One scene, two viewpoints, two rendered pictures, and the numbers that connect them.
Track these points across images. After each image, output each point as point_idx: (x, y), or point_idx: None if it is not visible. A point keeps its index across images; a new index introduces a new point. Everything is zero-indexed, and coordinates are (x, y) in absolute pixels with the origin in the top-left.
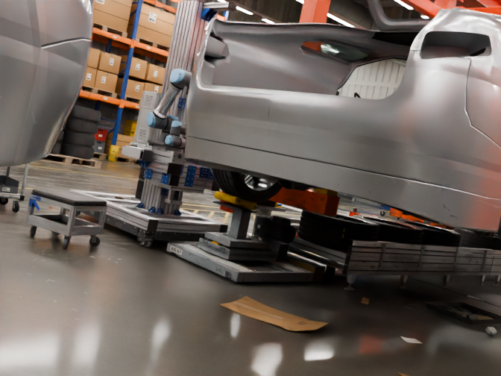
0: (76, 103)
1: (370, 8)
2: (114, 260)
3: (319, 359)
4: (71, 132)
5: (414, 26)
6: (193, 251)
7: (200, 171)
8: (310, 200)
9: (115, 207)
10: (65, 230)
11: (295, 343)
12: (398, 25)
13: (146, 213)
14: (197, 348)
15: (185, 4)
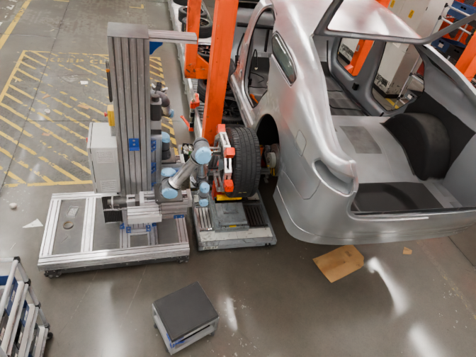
0: None
1: (319, 23)
2: (239, 306)
3: (397, 278)
4: None
5: (348, 37)
6: (223, 240)
7: None
8: None
9: (136, 255)
10: (212, 329)
11: (378, 275)
12: (335, 35)
13: (157, 237)
14: (403, 331)
15: (125, 42)
